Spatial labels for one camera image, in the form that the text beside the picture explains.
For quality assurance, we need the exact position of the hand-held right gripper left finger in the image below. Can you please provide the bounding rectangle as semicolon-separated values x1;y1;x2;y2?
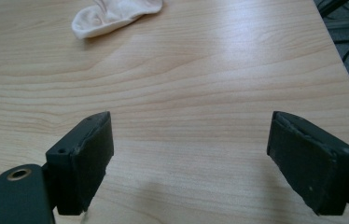
45;111;115;217

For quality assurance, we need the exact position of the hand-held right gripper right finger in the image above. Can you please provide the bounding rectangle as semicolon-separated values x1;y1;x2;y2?
266;110;349;217

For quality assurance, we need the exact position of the white sock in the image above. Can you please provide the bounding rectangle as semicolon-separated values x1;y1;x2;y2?
71;0;164;40

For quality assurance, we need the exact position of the dark metal stand base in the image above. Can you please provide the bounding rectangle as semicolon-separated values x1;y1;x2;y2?
314;0;349;40

